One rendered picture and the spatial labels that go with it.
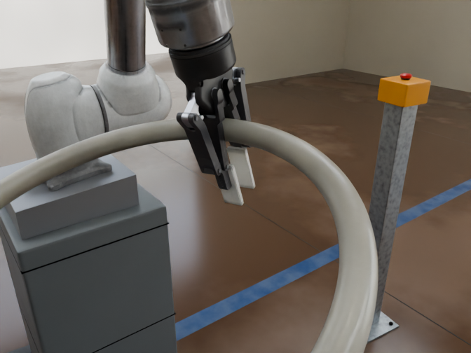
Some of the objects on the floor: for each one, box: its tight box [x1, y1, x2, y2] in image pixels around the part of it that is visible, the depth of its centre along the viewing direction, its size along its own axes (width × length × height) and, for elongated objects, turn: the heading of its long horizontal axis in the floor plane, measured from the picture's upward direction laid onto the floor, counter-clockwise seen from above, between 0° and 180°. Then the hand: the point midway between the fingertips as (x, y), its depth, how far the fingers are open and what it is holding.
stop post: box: [367, 76, 431, 344], centre depth 168 cm, size 20×20×109 cm
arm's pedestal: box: [0, 182, 177, 353], centre depth 142 cm, size 50×50×80 cm
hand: (235, 176), depth 61 cm, fingers closed on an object, 3 cm apart
